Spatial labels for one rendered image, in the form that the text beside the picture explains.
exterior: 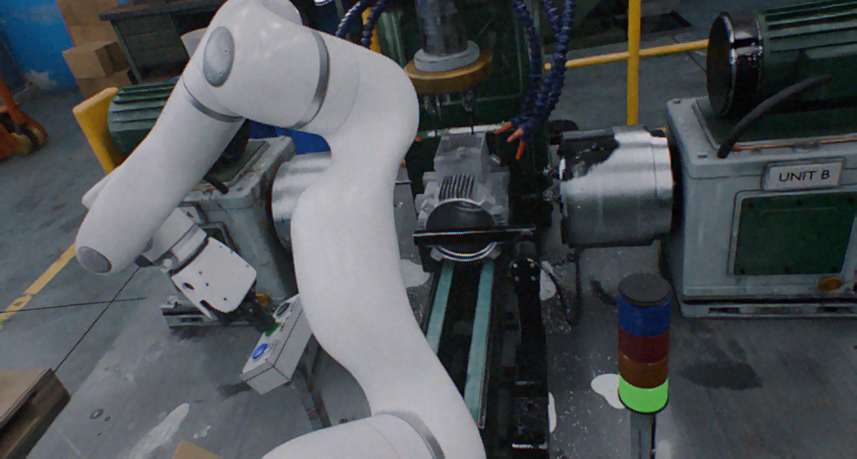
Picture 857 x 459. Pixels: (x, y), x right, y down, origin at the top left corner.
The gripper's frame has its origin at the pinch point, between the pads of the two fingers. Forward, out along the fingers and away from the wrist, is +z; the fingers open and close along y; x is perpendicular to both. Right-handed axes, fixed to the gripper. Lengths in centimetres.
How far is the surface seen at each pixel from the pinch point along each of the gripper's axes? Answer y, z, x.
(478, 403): -2.1, 32.0, -21.6
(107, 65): 449, -123, 362
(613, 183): 34, 27, -53
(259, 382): -8.4, 5.6, 1.2
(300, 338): -0.5, 6.4, -3.5
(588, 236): 32, 34, -43
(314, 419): -1.2, 21.9, 8.4
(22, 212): 238, -59, 330
